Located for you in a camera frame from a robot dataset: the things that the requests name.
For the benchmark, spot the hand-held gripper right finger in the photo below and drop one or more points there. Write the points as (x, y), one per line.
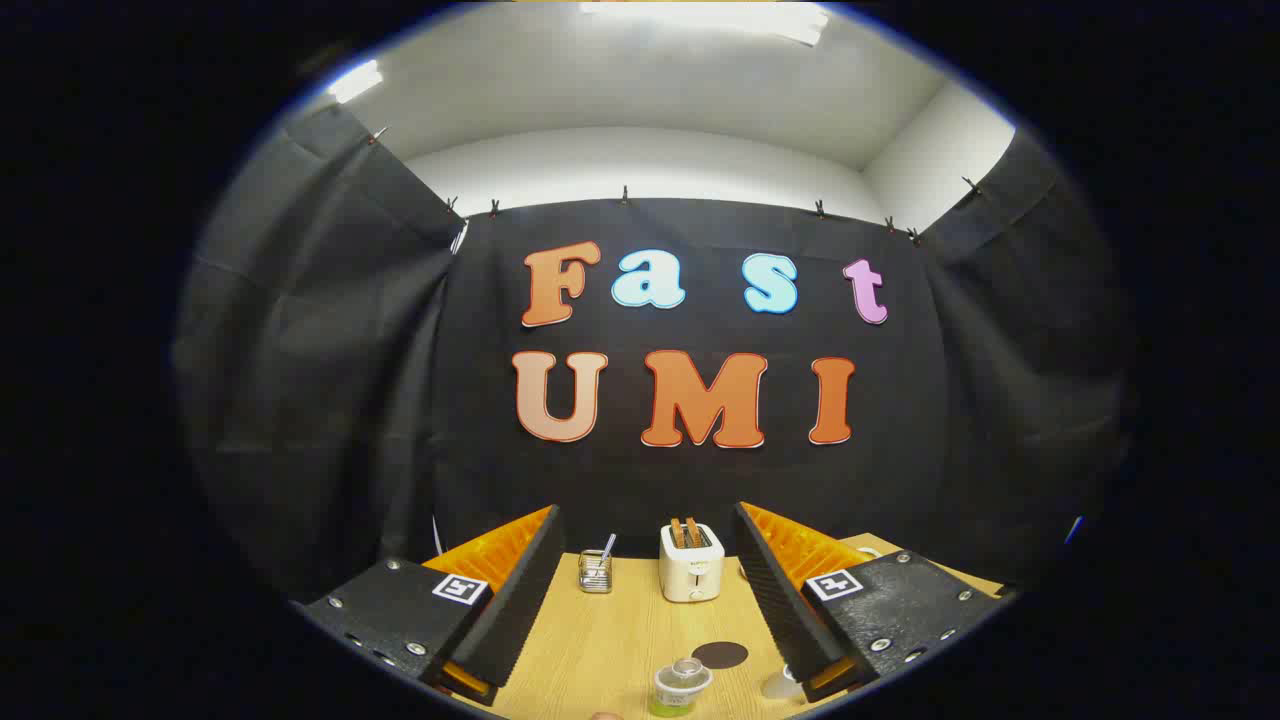
(775, 600)

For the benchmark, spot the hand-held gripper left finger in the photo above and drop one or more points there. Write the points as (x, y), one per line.
(520, 600)

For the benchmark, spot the dark brown round coaster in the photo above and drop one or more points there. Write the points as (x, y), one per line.
(720, 655)

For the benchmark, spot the white cup blue inside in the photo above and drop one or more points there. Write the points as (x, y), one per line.
(782, 685)

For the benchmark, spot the clear juice bottle white label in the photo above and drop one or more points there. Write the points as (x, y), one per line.
(678, 690)

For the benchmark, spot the white toaster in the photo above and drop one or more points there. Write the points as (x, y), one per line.
(692, 575)

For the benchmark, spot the white straw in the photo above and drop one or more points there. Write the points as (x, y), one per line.
(608, 545)

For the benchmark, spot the wooden table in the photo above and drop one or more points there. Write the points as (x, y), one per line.
(620, 640)

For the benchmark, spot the toast slices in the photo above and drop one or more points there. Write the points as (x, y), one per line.
(685, 533)

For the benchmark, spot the black backdrop cloth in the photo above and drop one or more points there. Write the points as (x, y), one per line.
(700, 480)

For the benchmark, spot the row of black cloth clips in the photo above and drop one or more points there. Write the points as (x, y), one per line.
(625, 194)

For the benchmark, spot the small ceiling light panel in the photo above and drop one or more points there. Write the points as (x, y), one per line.
(355, 82)

